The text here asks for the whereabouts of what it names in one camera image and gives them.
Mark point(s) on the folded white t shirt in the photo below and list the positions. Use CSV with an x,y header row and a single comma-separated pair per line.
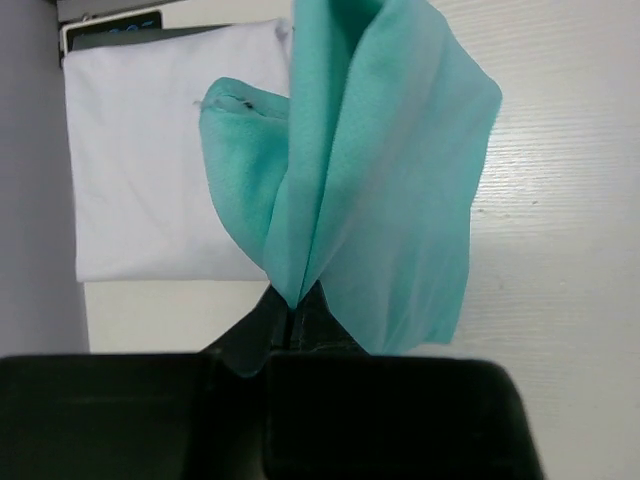
x,y
142,205

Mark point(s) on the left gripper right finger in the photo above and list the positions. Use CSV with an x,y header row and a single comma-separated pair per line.
x,y
336,412

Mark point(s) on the dark label plate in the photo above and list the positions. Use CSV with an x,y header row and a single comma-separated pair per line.
x,y
125,21

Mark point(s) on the green t shirt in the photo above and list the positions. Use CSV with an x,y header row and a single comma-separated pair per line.
x,y
363,177

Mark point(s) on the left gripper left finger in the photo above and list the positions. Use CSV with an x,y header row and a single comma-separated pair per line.
x,y
141,416

